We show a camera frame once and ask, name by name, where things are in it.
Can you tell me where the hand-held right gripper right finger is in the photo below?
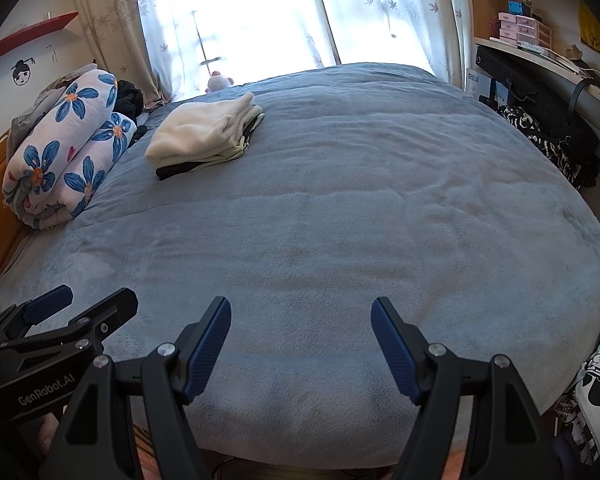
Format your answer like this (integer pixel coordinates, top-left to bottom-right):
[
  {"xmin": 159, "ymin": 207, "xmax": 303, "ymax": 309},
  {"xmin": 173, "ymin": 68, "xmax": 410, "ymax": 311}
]
[{"xmin": 371, "ymin": 296, "xmax": 563, "ymax": 480}]

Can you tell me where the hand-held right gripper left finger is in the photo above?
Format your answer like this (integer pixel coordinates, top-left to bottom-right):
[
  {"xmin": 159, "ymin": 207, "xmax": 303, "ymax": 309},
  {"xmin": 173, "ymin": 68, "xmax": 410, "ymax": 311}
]
[{"xmin": 47, "ymin": 296, "xmax": 232, "ymax": 480}]

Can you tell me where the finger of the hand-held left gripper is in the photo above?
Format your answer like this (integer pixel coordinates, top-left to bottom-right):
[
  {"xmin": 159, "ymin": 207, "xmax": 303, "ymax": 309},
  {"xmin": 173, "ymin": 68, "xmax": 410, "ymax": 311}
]
[
  {"xmin": 2, "ymin": 287, "xmax": 139, "ymax": 366},
  {"xmin": 0, "ymin": 285, "xmax": 75, "ymax": 351}
]

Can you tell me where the white fuzzy cardigan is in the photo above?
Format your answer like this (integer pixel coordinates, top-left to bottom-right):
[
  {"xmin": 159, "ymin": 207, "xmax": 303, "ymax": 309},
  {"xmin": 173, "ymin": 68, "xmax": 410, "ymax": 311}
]
[{"xmin": 145, "ymin": 92, "xmax": 263, "ymax": 166}]

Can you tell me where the grey clothes pile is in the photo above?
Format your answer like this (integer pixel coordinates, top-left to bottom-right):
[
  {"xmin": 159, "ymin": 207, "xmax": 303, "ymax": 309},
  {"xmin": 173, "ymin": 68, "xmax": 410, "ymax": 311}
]
[{"xmin": 9, "ymin": 64, "xmax": 97, "ymax": 133}]

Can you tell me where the dark clothes pile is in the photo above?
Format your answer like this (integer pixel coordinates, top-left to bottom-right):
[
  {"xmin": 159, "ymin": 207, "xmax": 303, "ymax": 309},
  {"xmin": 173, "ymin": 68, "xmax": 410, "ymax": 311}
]
[{"xmin": 116, "ymin": 80, "xmax": 151, "ymax": 142}]

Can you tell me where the blue bed blanket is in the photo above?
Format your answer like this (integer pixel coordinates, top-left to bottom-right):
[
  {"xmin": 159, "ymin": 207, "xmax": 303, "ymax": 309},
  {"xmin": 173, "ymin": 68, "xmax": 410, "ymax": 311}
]
[{"xmin": 0, "ymin": 62, "xmax": 600, "ymax": 466}]

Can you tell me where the blue floral rolled quilt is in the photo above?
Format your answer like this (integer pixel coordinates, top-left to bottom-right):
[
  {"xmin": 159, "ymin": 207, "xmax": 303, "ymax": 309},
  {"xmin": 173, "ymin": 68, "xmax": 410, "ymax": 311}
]
[{"xmin": 2, "ymin": 70, "xmax": 138, "ymax": 231}]

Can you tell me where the yellow-green and black garment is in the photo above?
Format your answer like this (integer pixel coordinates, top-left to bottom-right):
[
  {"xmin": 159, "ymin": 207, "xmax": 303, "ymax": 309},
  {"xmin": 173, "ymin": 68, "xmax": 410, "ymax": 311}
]
[{"xmin": 156, "ymin": 112, "xmax": 266, "ymax": 181}]

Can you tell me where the black and white patterned cloth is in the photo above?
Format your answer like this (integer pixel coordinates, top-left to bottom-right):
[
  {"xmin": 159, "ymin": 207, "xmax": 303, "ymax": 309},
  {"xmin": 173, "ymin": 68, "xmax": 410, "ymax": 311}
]
[{"xmin": 497, "ymin": 105, "xmax": 583, "ymax": 186}]

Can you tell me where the pink plush toy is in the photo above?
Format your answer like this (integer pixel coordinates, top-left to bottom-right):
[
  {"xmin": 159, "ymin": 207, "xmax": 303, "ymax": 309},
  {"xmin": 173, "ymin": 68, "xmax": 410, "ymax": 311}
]
[{"xmin": 206, "ymin": 71, "xmax": 236, "ymax": 94}]

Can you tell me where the white box with blue print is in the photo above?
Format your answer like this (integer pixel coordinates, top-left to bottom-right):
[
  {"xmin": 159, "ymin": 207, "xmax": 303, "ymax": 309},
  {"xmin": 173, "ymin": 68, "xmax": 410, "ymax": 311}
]
[{"xmin": 465, "ymin": 67, "xmax": 511, "ymax": 106}]

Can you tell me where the beige patterned curtain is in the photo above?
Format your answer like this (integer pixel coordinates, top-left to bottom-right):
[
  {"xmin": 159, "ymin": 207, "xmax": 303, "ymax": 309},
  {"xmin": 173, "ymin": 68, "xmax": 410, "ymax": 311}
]
[{"xmin": 70, "ymin": 0, "xmax": 178, "ymax": 106}]

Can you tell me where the long black bag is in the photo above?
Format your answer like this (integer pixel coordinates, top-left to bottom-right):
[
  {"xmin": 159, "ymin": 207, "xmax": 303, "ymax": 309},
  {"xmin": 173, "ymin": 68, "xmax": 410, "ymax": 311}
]
[{"xmin": 475, "ymin": 45, "xmax": 600, "ymax": 188}]

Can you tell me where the white curved desk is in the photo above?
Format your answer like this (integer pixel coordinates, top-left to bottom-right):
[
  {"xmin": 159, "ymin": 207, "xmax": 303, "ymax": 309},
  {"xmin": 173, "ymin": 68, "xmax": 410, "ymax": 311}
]
[{"xmin": 472, "ymin": 35, "xmax": 600, "ymax": 126}]

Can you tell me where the white sheer leaf-print curtain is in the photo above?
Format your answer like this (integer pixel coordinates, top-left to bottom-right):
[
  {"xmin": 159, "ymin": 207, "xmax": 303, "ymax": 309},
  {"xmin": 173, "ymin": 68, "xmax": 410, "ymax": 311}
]
[
  {"xmin": 312, "ymin": 0, "xmax": 468, "ymax": 86},
  {"xmin": 132, "ymin": 0, "xmax": 341, "ymax": 101}
]

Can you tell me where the pink drawer organizer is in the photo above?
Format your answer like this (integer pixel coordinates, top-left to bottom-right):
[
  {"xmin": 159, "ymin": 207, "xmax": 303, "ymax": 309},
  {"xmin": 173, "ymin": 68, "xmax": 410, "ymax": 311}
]
[{"xmin": 497, "ymin": 11, "xmax": 552, "ymax": 48}]

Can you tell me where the wooden bookshelf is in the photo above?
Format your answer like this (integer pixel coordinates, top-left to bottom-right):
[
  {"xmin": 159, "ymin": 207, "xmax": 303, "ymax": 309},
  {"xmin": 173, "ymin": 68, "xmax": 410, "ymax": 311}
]
[{"xmin": 465, "ymin": 0, "xmax": 600, "ymax": 91}]

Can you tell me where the yellow poster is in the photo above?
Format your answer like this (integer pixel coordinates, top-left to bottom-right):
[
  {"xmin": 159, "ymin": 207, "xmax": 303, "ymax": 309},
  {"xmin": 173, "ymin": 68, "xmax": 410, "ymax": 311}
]
[{"xmin": 579, "ymin": 2, "xmax": 600, "ymax": 59}]

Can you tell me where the face wall sticker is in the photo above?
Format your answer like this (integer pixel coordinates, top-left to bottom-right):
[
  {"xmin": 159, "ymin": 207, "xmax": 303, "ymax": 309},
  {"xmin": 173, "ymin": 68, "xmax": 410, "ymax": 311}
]
[{"xmin": 11, "ymin": 57, "xmax": 36, "ymax": 87}]

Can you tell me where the red wall shelf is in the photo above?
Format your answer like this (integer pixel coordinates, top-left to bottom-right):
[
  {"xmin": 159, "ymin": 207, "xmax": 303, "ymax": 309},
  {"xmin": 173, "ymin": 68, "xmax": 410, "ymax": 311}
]
[{"xmin": 0, "ymin": 11, "xmax": 79, "ymax": 65}]

